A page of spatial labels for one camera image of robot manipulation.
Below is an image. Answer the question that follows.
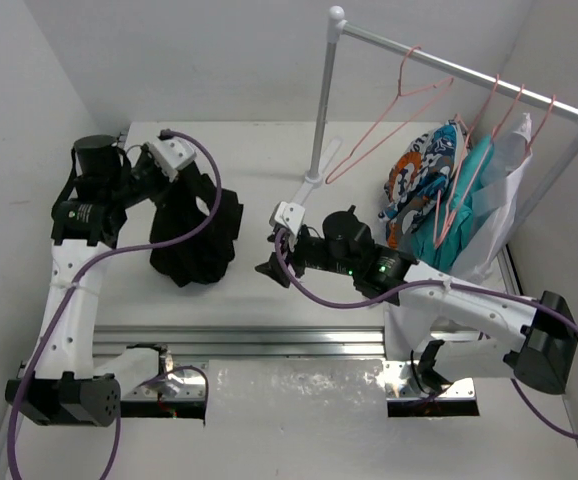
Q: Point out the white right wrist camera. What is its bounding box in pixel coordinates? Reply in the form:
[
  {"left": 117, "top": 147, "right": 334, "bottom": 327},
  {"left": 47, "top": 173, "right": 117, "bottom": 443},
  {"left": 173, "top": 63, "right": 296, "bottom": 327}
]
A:
[{"left": 269, "top": 201, "right": 305, "bottom": 239}]

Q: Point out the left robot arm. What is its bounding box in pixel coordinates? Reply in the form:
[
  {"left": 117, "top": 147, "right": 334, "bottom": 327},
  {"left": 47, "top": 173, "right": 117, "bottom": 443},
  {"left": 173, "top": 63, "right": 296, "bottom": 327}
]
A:
[{"left": 5, "top": 135, "right": 170, "bottom": 427}]

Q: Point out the white clothes rack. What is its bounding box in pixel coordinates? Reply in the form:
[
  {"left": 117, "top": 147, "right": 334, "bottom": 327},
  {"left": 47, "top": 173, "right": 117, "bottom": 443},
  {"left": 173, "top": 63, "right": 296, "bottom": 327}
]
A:
[{"left": 278, "top": 4, "right": 578, "bottom": 281}]

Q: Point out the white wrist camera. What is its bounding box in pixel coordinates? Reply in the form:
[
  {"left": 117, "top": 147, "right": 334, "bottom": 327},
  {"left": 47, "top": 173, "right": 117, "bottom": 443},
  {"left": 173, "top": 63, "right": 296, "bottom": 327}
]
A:
[
  {"left": 269, "top": 201, "right": 305, "bottom": 239},
  {"left": 147, "top": 137, "right": 197, "bottom": 182}
]

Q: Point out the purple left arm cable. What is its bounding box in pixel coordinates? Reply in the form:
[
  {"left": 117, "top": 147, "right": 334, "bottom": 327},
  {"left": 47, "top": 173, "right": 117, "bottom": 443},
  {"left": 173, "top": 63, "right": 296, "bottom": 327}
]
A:
[{"left": 6, "top": 128, "right": 223, "bottom": 480}]

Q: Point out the pink wire hanger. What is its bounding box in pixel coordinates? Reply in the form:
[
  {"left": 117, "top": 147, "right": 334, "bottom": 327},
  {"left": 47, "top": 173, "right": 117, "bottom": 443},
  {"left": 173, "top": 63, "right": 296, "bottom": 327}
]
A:
[
  {"left": 446, "top": 83, "right": 525, "bottom": 234},
  {"left": 325, "top": 45, "right": 454, "bottom": 185},
  {"left": 522, "top": 94, "right": 557, "bottom": 162},
  {"left": 433, "top": 73, "right": 500, "bottom": 249}
]

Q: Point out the colourful patterned shirt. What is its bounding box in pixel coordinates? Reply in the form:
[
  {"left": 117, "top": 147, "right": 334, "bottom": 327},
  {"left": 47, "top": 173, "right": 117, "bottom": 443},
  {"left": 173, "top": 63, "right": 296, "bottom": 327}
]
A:
[{"left": 378, "top": 119, "right": 466, "bottom": 249}]

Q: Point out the white shirt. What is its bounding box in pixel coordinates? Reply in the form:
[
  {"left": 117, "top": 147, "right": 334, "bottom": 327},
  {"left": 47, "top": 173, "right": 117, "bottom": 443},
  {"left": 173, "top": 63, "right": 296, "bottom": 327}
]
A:
[{"left": 383, "top": 112, "right": 535, "bottom": 361}]

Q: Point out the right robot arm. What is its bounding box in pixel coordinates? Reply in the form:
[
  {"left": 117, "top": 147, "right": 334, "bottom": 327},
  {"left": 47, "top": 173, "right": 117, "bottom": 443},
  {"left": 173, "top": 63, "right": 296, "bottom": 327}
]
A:
[{"left": 255, "top": 202, "right": 578, "bottom": 395}]

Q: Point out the black shirt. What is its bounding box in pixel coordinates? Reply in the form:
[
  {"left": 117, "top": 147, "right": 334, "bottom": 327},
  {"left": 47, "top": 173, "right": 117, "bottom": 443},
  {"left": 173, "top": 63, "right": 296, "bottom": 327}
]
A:
[{"left": 148, "top": 164, "right": 245, "bottom": 289}]

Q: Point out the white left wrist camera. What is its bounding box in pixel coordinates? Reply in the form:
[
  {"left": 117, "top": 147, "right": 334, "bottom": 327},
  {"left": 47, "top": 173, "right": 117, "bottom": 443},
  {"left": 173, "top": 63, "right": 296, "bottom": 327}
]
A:
[{"left": 147, "top": 137, "right": 197, "bottom": 182}]

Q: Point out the aluminium rail frame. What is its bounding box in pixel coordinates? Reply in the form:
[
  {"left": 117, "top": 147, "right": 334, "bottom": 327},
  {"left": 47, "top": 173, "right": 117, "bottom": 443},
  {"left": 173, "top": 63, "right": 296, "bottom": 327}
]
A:
[{"left": 0, "top": 124, "right": 578, "bottom": 480}]

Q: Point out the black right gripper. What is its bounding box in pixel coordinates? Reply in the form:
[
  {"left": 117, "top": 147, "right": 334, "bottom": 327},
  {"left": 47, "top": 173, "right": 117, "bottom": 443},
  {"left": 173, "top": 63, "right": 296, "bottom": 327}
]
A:
[{"left": 255, "top": 223, "right": 357, "bottom": 285}]

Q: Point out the teal shirt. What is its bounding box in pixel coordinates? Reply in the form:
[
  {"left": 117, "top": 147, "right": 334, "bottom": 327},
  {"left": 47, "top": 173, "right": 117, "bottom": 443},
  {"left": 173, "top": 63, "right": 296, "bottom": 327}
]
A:
[{"left": 408, "top": 132, "right": 498, "bottom": 269}]

